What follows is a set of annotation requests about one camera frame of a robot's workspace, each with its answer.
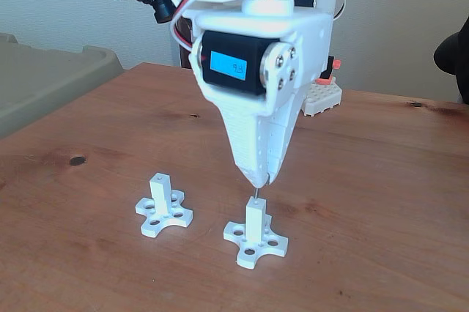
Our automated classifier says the orange and black table clamp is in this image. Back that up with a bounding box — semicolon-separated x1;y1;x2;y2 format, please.
317;55;342;86

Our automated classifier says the beige plastic bin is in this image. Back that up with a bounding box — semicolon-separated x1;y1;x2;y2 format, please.
0;32;125;141

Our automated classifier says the person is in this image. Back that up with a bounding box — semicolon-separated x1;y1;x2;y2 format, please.
434;15;469;105

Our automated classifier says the brown wooden post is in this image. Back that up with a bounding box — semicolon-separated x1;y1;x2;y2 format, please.
175;15;193;70

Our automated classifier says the white cross-base post stand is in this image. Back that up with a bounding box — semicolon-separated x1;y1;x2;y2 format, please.
222;196;289;269
134;172;194;238

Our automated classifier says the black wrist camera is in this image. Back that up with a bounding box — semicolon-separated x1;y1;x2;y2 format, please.
148;0;174;24

